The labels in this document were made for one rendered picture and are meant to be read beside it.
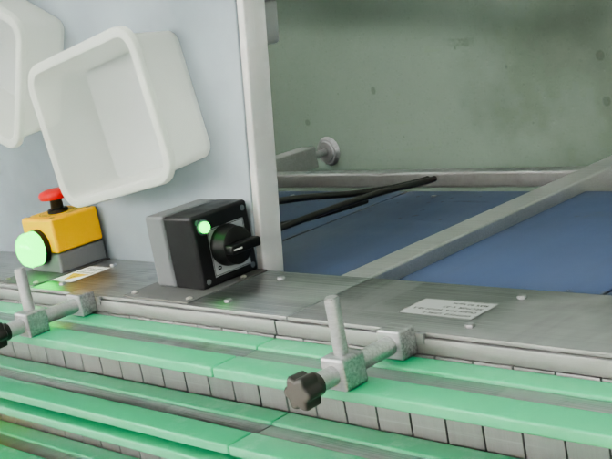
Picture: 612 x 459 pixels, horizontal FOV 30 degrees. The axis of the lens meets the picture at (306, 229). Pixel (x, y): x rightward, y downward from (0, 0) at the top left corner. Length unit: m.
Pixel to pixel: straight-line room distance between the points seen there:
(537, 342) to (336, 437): 0.22
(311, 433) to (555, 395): 0.28
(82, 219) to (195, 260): 0.29
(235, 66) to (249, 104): 0.04
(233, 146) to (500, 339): 0.45
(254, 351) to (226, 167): 0.28
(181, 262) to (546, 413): 0.53
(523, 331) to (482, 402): 0.10
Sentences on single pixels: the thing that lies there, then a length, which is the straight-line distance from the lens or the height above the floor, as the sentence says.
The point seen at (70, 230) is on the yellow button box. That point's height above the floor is 0.80.
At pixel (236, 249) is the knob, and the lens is 1.18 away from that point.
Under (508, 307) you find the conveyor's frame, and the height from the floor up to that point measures 0.80.
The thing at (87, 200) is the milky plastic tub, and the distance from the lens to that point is 1.35.
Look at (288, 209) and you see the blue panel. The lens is 1.67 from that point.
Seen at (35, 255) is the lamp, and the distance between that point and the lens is 1.43.
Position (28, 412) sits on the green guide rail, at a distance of 1.32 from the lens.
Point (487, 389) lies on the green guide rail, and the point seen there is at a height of 0.92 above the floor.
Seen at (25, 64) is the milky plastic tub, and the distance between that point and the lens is 1.40.
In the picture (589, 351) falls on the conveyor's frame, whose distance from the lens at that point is 0.85.
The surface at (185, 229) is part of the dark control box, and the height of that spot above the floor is 0.83.
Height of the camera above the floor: 1.55
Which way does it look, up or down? 42 degrees down
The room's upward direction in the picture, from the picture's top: 111 degrees counter-clockwise
